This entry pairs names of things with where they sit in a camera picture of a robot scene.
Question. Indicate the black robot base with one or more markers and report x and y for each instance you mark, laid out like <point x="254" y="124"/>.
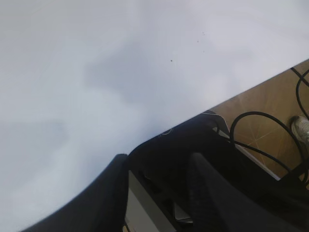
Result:
<point x="159" y="173"/>

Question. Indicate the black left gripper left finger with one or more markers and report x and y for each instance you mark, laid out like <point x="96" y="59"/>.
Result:
<point x="101" y="207"/>

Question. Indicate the grey white sneaker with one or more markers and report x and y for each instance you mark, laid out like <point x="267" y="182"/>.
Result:
<point x="300" y="129"/>

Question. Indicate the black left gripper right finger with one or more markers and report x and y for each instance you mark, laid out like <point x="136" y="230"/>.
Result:
<point x="217" y="206"/>

